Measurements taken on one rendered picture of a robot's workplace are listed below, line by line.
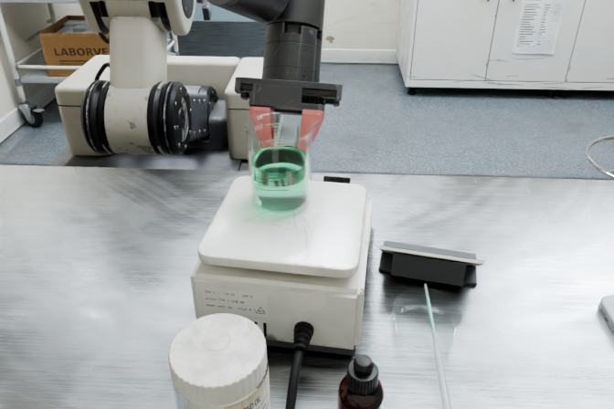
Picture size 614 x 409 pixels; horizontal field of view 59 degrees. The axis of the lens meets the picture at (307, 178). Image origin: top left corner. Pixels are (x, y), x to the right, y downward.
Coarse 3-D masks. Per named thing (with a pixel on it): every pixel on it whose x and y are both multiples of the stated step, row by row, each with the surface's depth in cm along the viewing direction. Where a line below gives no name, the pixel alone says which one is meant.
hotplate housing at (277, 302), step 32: (192, 288) 41; (224, 288) 40; (256, 288) 39; (288, 288) 39; (320, 288) 39; (352, 288) 39; (256, 320) 41; (288, 320) 41; (320, 320) 40; (352, 320) 40; (352, 352) 42
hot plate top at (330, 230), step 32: (320, 192) 47; (352, 192) 47; (224, 224) 42; (256, 224) 42; (288, 224) 42; (320, 224) 42; (352, 224) 42; (224, 256) 39; (256, 256) 39; (288, 256) 39; (320, 256) 39; (352, 256) 39
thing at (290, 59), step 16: (272, 32) 52; (304, 32) 51; (272, 48) 52; (288, 48) 51; (304, 48) 51; (320, 48) 53; (272, 64) 51; (288, 64) 51; (304, 64) 51; (320, 64) 53; (240, 80) 51; (256, 80) 51; (272, 80) 51; (288, 80) 50; (304, 80) 51; (240, 96) 55; (304, 96) 52; (320, 96) 51; (336, 96) 50
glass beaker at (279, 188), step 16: (256, 112) 43; (272, 112) 44; (288, 112) 44; (256, 128) 43; (272, 128) 44; (288, 128) 44; (304, 128) 43; (256, 144) 40; (272, 144) 40; (288, 144) 40; (304, 144) 41; (256, 160) 41; (272, 160) 40; (288, 160) 41; (304, 160) 42; (256, 176) 42; (272, 176) 41; (288, 176) 41; (304, 176) 42; (256, 192) 43; (272, 192) 42; (288, 192) 42; (304, 192) 43; (256, 208) 44; (272, 208) 43; (288, 208) 43; (304, 208) 44
